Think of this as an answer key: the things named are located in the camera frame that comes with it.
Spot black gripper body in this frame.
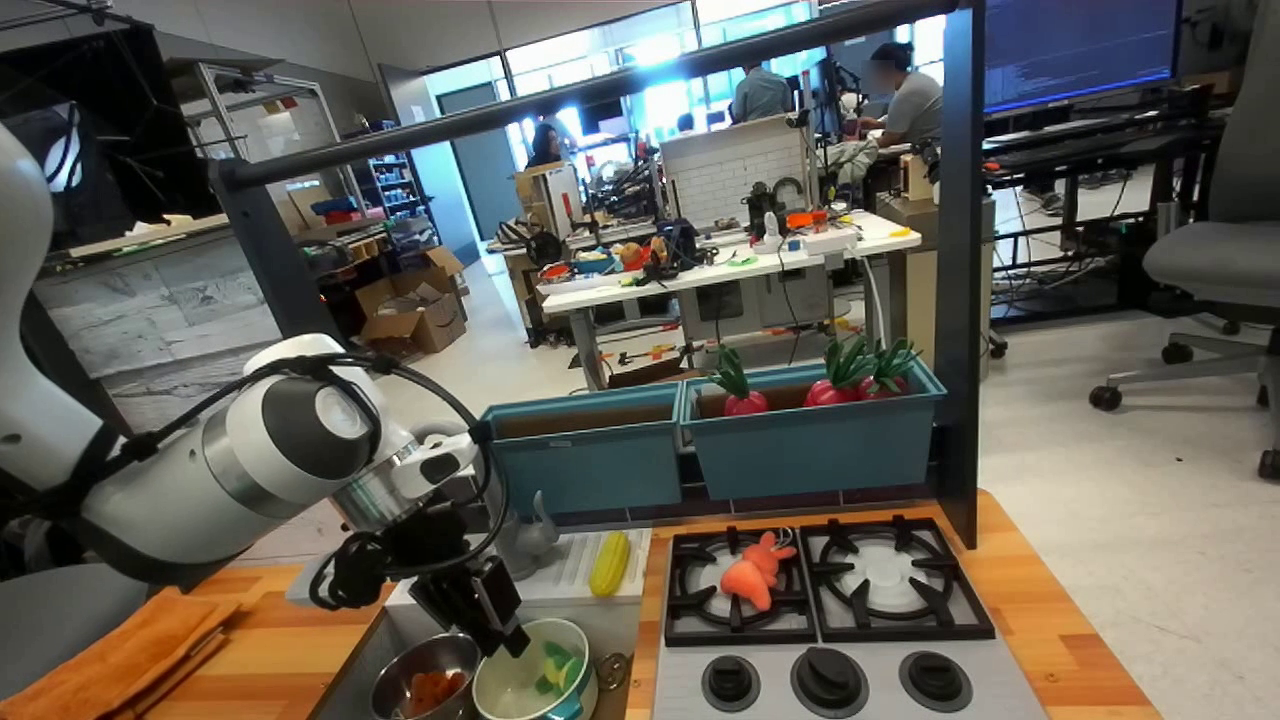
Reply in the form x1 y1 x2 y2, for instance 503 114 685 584
382 513 521 636

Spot green plush toy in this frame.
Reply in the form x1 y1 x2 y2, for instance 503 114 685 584
535 639 584 696

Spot orange plush toy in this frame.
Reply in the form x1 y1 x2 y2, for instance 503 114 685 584
404 667 468 715

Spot yellow corn plush toy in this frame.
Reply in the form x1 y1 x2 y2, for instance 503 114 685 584
587 530 632 600

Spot pink plush toy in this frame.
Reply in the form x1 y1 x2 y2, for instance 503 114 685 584
719 530 797 610

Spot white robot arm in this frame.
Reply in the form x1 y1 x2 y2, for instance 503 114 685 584
0 128 528 650

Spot white teal pot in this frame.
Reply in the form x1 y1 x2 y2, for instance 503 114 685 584
471 615 600 720

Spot stainless steel pot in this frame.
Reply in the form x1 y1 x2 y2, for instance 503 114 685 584
371 636 480 720

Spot grey toy faucet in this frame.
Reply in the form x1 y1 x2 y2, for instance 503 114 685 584
496 496 561 579

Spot white toy sink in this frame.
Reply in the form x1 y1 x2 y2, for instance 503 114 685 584
317 529 650 720

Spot left teal planter box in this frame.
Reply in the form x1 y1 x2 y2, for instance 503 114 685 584
485 389 681 515

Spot teal planter box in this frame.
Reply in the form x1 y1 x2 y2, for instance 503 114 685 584
670 361 948 501
485 389 681 515

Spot cardboard box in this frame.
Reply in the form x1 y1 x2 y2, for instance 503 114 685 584
356 246 468 354

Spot white cluttered desk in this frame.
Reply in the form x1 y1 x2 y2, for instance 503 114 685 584
542 207 925 389

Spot right teal planter box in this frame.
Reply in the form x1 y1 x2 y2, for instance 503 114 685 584
670 361 948 501

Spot toy stove top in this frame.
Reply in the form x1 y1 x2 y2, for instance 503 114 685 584
650 515 1043 720

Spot red toy radishes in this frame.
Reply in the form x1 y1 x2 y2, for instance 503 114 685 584
712 339 915 415

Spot seated person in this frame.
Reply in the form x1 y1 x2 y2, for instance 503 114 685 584
858 45 943 151

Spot computer monitor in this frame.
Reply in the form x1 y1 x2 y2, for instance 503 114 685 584
985 0 1178 114

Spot grey office chair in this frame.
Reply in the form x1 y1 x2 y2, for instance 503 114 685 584
1087 0 1280 479

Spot black metal frame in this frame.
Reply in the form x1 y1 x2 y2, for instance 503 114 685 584
209 0 993 550

